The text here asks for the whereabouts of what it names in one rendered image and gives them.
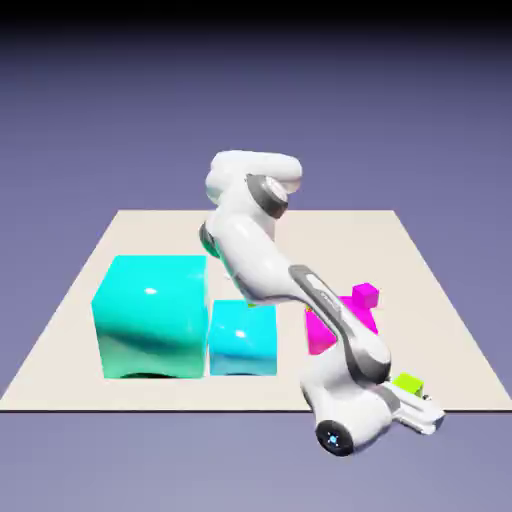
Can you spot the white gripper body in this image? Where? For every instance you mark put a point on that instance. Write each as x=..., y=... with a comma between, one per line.
x=422, y=416

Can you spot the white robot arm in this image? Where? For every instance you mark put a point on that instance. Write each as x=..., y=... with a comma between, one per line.
x=256, y=256

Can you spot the small lime cube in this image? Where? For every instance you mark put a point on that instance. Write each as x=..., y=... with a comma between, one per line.
x=408, y=382

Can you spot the small magenta cube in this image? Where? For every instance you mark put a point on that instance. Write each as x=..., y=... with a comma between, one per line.
x=366, y=296

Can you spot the large magenta box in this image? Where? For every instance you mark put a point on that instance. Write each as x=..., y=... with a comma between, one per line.
x=318, y=340

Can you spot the large cyan box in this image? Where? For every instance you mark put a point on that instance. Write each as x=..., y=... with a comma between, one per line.
x=242, y=344

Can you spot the large turquoise box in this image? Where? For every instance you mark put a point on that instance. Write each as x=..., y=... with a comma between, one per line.
x=152, y=320

